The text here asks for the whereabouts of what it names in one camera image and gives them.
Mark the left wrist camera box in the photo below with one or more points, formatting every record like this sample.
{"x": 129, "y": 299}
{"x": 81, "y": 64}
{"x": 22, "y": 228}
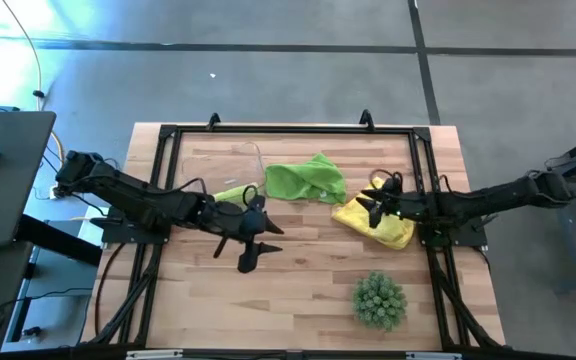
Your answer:
{"x": 248, "y": 262}

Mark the black frame hook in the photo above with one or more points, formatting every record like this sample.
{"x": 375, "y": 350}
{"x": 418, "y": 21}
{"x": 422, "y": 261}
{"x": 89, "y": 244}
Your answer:
{"x": 366, "y": 120}
{"x": 213, "y": 121}

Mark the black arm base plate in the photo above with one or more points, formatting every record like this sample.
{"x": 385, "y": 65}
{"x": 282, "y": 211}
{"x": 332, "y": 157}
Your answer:
{"x": 460, "y": 236}
{"x": 128, "y": 236}

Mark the pale green microfiber towel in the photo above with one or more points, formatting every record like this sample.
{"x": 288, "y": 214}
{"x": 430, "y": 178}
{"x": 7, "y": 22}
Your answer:
{"x": 233, "y": 194}

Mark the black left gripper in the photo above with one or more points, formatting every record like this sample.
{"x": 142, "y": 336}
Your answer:
{"x": 240, "y": 222}

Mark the grey desk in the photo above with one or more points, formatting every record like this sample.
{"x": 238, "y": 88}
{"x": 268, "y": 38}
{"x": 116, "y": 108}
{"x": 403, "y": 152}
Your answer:
{"x": 8, "y": 175}

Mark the potted succulent plant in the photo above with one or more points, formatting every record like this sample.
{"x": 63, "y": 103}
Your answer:
{"x": 379, "y": 301}

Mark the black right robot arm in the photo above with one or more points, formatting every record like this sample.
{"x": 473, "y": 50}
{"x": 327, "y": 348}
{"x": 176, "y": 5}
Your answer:
{"x": 493, "y": 197}

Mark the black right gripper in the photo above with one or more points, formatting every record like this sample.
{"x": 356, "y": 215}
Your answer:
{"x": 398, "y": 205}

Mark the yellow microfiber towel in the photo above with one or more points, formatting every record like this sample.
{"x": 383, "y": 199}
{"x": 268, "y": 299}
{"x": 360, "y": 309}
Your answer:
{"x": 393, "y": 230}

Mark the bright green microfiber towel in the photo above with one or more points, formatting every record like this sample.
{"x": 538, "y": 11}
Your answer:
{"x": 308, "y": 180}

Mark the clear plastic basket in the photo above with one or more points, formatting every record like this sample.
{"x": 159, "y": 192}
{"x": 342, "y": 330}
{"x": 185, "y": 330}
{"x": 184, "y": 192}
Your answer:
{"x": 218, "y": 165}

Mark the white edge bracket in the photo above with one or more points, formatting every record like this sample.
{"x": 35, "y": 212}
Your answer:
{"x": 433, "y": 356}
{"x": 153, "y": 354}

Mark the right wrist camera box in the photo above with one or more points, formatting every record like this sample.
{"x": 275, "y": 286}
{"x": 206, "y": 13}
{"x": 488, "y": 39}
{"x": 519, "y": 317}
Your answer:
{"x": 375, "y": 219}

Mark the black aluminium table frame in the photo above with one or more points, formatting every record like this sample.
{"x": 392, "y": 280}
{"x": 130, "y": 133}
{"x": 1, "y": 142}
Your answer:
{"x": 293, "y": 129}

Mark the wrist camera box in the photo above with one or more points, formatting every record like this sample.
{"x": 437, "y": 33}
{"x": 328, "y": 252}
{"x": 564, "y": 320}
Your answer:
{"x": 248, "y": 262}
{"x": 375, "y": 219}

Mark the black desk beam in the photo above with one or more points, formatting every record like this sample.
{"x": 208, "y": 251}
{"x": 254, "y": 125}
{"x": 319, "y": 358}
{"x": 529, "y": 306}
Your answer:
{"x": 58, "y": 240}

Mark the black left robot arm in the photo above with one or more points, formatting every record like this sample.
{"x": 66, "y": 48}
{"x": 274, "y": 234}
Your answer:
{"x": 133, "y": 192}

